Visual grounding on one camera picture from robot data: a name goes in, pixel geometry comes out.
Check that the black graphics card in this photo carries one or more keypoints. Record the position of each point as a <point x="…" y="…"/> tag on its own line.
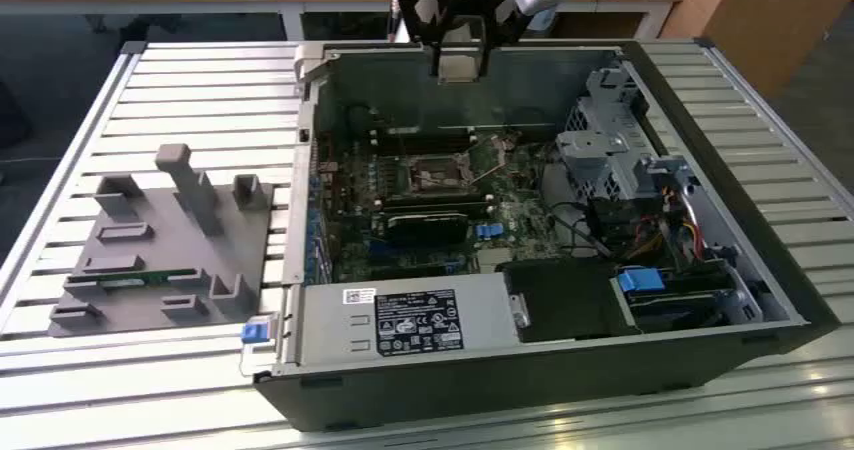
<point x="427" y="230"/>

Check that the black open PC case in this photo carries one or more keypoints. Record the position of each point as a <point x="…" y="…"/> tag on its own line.
<point x="467" y="400"/>

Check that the small silver heatsink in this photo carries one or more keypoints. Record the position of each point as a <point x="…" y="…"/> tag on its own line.
<point x="495" y="256"/>

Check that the black plastic shroud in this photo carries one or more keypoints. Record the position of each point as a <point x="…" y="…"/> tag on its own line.
<point x="567" y="300"/>

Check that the green RAM stick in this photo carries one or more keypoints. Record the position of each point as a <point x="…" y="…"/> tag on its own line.
<point x="149" y="276"/>

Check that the perforated metal drive cage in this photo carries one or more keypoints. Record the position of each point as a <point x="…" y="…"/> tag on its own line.
<point x="594" y="145"/>

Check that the silver CPU plate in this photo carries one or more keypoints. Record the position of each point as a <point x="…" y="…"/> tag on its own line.
<point x="459" y="65"/>

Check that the blue disk carrier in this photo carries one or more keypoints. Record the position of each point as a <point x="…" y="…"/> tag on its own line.
<point x="640" y="281"/>

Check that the metal disk bay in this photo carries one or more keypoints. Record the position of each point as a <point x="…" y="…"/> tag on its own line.
<point x="734" y="305"/>

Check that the wooden cabinet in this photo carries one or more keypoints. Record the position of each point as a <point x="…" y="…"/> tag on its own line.
<point x="754" y="20"/>

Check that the silver power supply unit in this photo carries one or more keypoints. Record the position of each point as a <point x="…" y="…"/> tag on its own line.
<point x="333" y="320"/>

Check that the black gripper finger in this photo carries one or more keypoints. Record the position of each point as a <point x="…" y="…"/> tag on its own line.
<point x="510" y="20"/>
<point x="415" y="15"/>

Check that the green motherboard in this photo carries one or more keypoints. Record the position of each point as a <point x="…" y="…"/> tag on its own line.
<point x="527" y="215"/>

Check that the black RAM slot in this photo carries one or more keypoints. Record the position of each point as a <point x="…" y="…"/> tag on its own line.
<point x="434" y="208"/>
<point x="427" y="140"/>
<point x="434" y="200"/>
<point x="427" y="148"/>

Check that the blue case latch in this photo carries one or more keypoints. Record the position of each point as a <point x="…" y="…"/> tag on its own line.
<point x="253" y="332"/>

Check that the CPU socket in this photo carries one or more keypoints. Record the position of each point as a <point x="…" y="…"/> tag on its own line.
<point x="434" y="175"/>

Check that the pale blue teach pendant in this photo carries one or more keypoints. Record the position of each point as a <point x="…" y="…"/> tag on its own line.
<point x="543" y="20"/>

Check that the light blue board connector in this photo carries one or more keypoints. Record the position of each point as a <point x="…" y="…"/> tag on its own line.
<point x="488" y="230"/>

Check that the grey parts rack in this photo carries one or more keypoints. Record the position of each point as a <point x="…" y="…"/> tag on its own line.
<point x="167" y="220"/>

